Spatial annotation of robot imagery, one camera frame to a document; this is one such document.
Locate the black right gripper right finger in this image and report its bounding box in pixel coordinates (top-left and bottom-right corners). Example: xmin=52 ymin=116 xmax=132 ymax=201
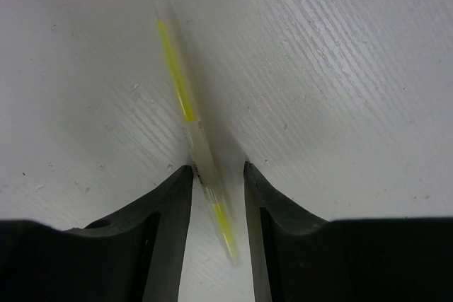
xmin=243 ymin=162 xmax=452 ymax=301

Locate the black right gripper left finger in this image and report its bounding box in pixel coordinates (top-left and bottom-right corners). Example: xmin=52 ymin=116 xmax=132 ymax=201
xmin=1 ymin=165 xmax=193 ymax=301

